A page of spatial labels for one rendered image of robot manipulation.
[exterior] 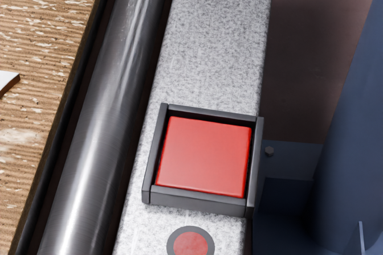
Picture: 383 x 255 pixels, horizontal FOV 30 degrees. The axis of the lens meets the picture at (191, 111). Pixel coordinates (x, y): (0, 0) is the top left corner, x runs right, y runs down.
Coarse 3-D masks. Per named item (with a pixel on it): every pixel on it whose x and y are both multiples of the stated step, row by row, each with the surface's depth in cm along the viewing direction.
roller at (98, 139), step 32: (128, 0) 60; (160, 0) 62; (128, 32) 57; (96, 64) 57; (128, 64) 56; (96, 96) 54; (128, 96) 54; (96, 128) 52; (128, 128) 53; (96, 160) 50; (64, 192) 48; (96, 192) 49; (64, 224) 47; (96, 224) 47
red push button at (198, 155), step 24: (192, 120) 51; (168, 144) 50; (192, 144) 50; (216, 144) 50; (240, 144) 50; (168, 168) 49; (192, 168) 49; (216, 168) 49; (240, 168) 49; (216, 192) 48; (240, 192) 48
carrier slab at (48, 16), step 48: (0, 0) 57; (48, 0) 57; (96, 0) 58; (0, 48) 54; (48, 48) 54; (48, 96) 51; (0, 144) 48; (48, 144) 49; (0, 192) 46; (0, 240) 44
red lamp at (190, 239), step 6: (186, 234) 47; (192, 234) 47; (198, 234) 47; (180, 240) 47; (186, 240) 47; (192, 240) 47; (198, 240) 47; (204, 240) 47; (174, 246) 47; (180, 246) 47; (186, 246) 47; (192, 246) 47; (198, 246) 47; (204, 246) 47; (174, 252) 46; (180, 252) 46; (186, 252) 46; (192, 252) 46; (198, 252) 46; (204, 252) 46
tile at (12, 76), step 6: (0, 72) 51; (6, 72) 51; (12, 72) 51; (0, 78) 51; (6, 78) 51; (12, 78) 51; (18, 78) 51; (0, 84) 50; (6, 84) 51; (12, 84) 51; (0, 90) 50; (6, 90) 51; (0, 96) 50
